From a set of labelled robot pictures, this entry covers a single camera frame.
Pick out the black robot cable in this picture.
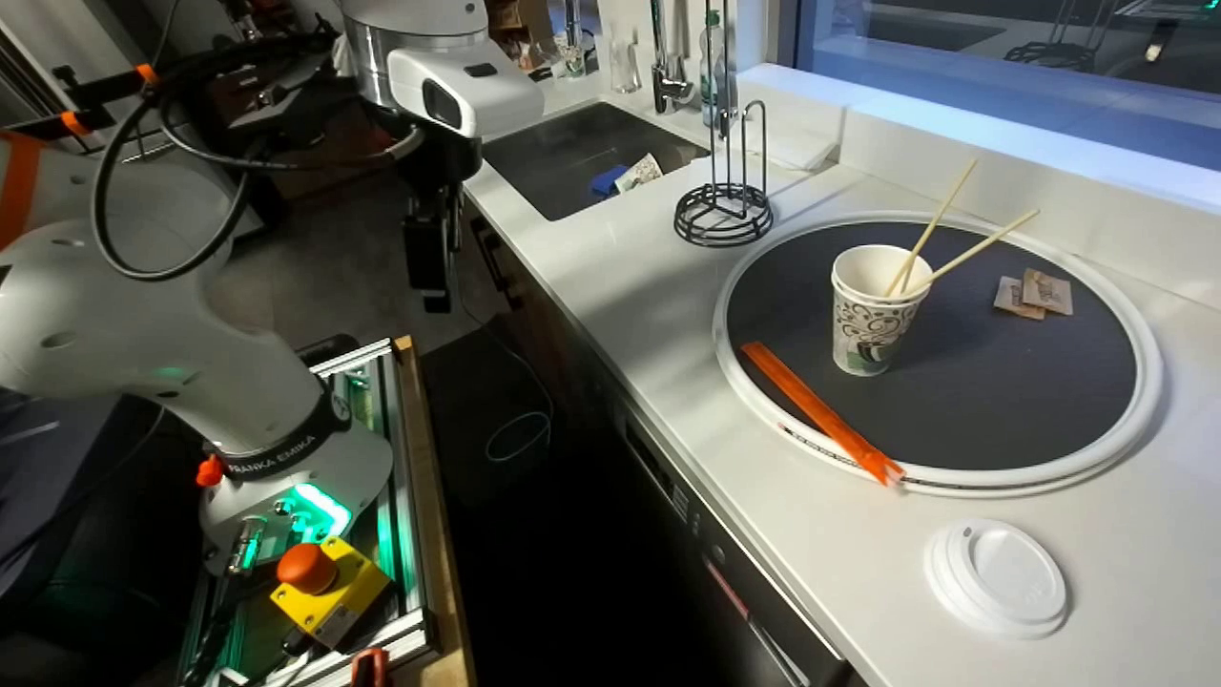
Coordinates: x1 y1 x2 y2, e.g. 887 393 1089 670
92 49 301 286

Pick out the light wooden chopstick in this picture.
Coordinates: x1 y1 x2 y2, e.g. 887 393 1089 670
887 159 981 300
913 207 1042 291

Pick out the dark cabinet front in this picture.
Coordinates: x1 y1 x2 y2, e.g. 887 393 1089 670
471 207 871 687

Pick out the chrome faucet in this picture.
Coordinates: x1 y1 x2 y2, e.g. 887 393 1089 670
650 0 697 113

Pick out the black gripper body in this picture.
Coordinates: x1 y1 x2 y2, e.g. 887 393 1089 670
402 119 483 244

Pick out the black wire paper towel holder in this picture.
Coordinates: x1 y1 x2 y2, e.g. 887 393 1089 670
672 0 778 251

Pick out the round black tray white rim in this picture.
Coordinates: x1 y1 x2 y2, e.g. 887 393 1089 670
711 209 1168 498

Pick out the yellow emergency stop box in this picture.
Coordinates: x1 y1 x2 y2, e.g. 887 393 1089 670
266 539 392 650

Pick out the white plastic cup lid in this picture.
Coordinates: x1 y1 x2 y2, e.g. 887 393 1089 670
918 517 1076 641

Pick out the window pane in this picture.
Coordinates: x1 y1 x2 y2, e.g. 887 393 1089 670
794 0 1221 175

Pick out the steel kitchen sink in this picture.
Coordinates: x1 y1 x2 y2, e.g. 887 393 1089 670
477 99 711 225

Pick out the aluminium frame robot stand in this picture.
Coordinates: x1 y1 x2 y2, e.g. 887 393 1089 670
176 332 477 687

